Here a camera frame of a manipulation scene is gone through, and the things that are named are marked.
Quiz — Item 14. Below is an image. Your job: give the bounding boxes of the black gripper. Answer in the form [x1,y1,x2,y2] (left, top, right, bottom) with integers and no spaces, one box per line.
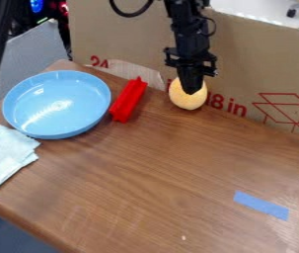
[163,3,218,94]

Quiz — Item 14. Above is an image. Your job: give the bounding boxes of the yellow ball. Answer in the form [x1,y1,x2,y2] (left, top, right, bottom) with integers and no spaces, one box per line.
[167,78,209,111]

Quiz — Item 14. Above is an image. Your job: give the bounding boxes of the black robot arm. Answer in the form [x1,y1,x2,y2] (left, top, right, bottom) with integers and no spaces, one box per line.
[163,0,218,95]

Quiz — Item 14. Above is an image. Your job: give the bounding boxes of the red rectangular block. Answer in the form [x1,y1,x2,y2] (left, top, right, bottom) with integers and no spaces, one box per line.
[110,77,148,124]

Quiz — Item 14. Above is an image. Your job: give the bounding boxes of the blue plate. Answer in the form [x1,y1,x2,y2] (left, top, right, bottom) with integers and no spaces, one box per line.
[2,70,112,139]

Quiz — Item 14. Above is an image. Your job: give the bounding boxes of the grey partition panel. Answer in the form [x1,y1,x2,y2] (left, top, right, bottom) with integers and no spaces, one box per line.
[0,19,67,100]

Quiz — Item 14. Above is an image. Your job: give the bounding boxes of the blue tape strip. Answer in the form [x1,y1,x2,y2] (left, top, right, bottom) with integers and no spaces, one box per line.
[234,191,290,220]

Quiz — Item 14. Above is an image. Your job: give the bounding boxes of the black computer with lights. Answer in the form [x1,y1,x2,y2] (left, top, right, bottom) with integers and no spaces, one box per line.
[8,0,72,58]

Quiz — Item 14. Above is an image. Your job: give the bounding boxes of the light blue folded cloth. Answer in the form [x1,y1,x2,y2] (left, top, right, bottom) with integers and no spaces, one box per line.
[0,125,40,186]

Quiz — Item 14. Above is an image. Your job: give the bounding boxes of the cardboard box wall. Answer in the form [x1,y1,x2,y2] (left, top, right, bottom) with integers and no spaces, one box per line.
[68,0,299,134]

